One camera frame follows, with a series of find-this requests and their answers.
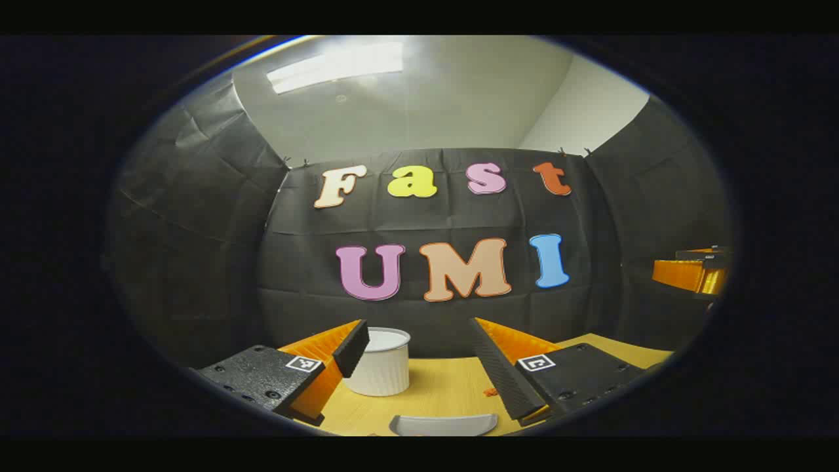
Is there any white ribbed garbage bin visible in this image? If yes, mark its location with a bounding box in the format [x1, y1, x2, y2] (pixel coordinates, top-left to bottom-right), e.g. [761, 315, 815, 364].
[342, 326, 412, 397]

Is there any wooden desktop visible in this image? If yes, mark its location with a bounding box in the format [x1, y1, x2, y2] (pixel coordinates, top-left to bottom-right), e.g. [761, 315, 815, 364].
[315, 332, 674, 437]

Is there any grey plastic dustpan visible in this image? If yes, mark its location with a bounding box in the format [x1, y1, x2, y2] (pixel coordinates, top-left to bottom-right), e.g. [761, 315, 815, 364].
[389, 413, 501, 437]

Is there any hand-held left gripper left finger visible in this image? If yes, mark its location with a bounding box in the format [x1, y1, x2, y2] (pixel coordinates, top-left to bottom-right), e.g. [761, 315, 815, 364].
[190, 319, 371, 427]

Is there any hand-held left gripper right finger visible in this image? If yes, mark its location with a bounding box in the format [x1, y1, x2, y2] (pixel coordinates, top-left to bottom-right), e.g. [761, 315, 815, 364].
[467, 317, 650, 428]

